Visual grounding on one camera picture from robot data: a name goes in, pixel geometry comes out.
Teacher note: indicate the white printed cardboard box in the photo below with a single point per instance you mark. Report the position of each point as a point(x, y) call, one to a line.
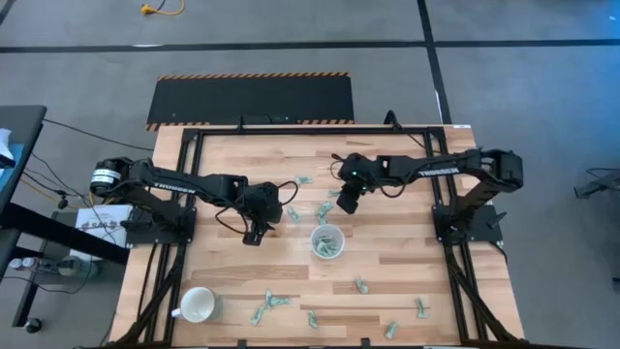
point(97, 225)

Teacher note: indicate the black caster wheel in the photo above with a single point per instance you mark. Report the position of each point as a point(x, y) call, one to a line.
point(33, 326)

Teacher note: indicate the grey power strip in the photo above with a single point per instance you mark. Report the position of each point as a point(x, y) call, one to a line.
point(46, 266)

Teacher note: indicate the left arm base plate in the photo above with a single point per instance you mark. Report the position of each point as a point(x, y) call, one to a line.
point(140, 237)

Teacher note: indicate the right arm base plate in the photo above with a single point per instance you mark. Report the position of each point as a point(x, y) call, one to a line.
point(489, 232)

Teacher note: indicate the clear plastic cup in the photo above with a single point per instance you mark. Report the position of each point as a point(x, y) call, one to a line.
point(337, 230)

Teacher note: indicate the green sweetener packet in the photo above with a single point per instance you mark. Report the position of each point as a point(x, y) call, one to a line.
point(322, 249)
point(333, 193)
point(257, 316)
point(327, 240)
point(293, 215)
point(324, 209)
point(321, 221)
point(362, 286)
point(268, 296)
point(282, 301)
point(334, 247)
point(313, 320)
point(391, 330)
point(420, 308)
point(303, 180)

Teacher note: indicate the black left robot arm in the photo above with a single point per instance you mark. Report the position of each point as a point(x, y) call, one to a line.
point(174, 184)

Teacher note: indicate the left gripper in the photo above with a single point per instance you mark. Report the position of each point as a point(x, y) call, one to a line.
point(264, 203)

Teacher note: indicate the black hazard-striped floor mat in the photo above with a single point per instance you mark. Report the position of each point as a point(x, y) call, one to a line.
point(252, 99)

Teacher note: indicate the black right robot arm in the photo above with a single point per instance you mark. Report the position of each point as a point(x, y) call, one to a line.
point(436, 169)

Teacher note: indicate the white crumpled paper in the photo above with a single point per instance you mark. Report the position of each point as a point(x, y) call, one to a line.
point(5, 145)

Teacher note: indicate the black side table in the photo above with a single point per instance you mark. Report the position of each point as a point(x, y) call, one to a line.
point(21, 126)

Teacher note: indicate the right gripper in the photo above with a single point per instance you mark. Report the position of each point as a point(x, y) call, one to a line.
point(361, 169)

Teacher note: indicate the small black box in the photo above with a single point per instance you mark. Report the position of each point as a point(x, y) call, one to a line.
point(264, 120)

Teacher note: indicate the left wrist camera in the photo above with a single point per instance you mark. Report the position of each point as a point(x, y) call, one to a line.
point(253, 237)

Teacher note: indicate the white ceramic mug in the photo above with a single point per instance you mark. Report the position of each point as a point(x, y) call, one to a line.
point(197, 304)

